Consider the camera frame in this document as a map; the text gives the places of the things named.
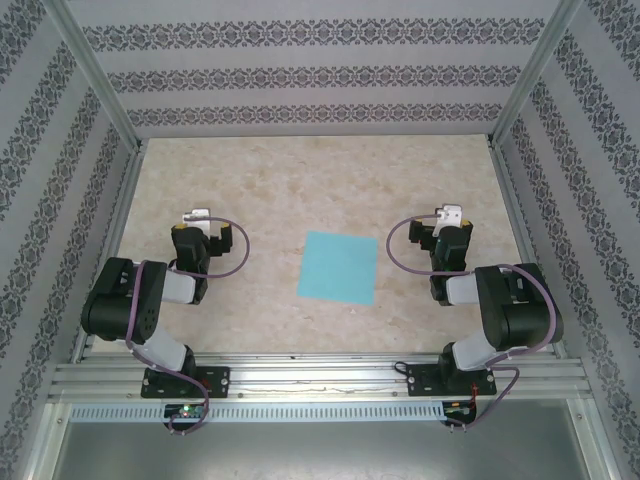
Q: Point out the light blue paper sheet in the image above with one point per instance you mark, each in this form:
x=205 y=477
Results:
x=337 y=267

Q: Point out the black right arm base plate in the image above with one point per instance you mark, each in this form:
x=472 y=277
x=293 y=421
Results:
x=422 y=382

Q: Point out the aluminium frame post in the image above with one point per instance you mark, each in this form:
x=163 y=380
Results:
x=98 y=75
x=530 y=75

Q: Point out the aluminium side rail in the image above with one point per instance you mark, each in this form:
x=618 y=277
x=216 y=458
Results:
x=511 y=200
x=120 y=200

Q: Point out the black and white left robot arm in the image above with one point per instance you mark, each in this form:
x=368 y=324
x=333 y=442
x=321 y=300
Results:
x=125 y=300

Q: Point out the small circuit board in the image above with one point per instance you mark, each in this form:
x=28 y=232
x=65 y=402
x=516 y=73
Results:
x=186 y=411
x=460 y=409

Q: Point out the long aluminium mounting rail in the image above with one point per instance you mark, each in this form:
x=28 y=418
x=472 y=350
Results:
x=320 y=375

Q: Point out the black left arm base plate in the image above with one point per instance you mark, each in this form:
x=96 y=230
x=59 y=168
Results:
x=215 y=382

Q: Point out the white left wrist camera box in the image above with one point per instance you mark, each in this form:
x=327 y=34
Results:
x=197 y=216

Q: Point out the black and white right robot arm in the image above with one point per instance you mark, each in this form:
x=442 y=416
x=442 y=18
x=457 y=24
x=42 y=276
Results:
x=520 y=320

